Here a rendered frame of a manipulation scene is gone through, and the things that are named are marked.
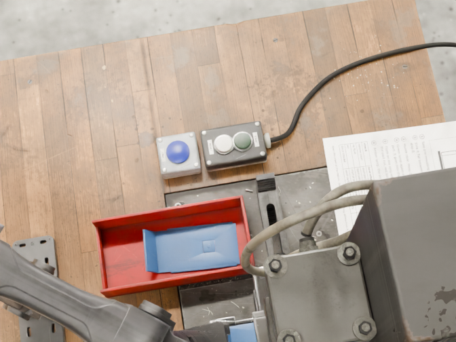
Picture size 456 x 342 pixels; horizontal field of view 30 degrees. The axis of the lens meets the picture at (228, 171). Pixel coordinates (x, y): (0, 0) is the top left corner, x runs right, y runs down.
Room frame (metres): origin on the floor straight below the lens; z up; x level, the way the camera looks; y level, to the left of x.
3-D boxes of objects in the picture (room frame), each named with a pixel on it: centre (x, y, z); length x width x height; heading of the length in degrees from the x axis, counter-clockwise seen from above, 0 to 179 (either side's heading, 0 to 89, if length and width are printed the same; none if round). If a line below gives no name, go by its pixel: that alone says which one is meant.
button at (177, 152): (0.46, 0.08, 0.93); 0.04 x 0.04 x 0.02
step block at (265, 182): (0.36, -0.06, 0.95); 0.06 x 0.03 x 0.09; 2
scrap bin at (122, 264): (0.30, 0.10, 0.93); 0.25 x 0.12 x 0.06; 92
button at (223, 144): (0.47, 0.00, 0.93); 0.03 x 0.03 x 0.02
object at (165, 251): (0.30, 0.08, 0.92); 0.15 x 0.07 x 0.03; 89
